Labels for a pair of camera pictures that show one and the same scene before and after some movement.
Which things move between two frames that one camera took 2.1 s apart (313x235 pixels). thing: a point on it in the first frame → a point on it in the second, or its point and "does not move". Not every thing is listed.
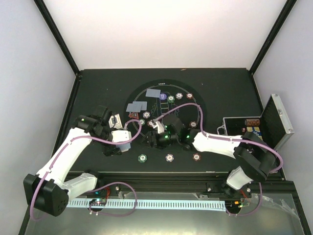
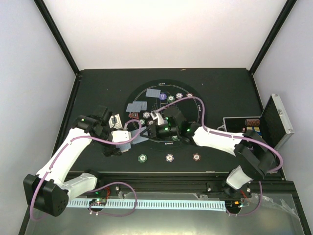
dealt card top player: (153, 93) does not move
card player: (134, 107) does not move
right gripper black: (151, 134) → (147, 129)
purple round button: (163, 96) does not move
